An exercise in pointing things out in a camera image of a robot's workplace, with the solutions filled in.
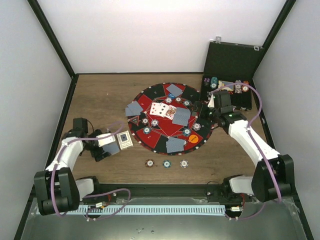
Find face-up king card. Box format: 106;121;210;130
164;105;177;120

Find blue card seat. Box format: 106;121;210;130
167;84;186;97
127;101;143;115
165;137;187;152

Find orange round blind button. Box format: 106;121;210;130
188;134;199;144

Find red poker chip stack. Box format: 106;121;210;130
145;159;155;168

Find dealt blue playing card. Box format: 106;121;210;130
125;107;137;117

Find teal poker chip stack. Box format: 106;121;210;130
162;160;172;168

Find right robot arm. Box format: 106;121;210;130
191;90;296;202

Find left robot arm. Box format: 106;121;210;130
34;117;115;216

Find card box in case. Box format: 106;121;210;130
218;80;234;91

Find grey chips in case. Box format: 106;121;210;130
234;80;242;94

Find white card deck box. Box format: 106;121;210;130
116;130;133;150

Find purple chips in case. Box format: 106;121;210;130
203;77;211;86

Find teal chips in case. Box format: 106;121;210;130
210;76;219;90

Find round red black poker mat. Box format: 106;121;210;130
127;82;214;156

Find orange chips in case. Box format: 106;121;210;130
242;81;250;87

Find black poker chip case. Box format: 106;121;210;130
200;41;263;110

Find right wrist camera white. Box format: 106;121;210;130
207;94;215;109

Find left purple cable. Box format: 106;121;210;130
51;121;132;223

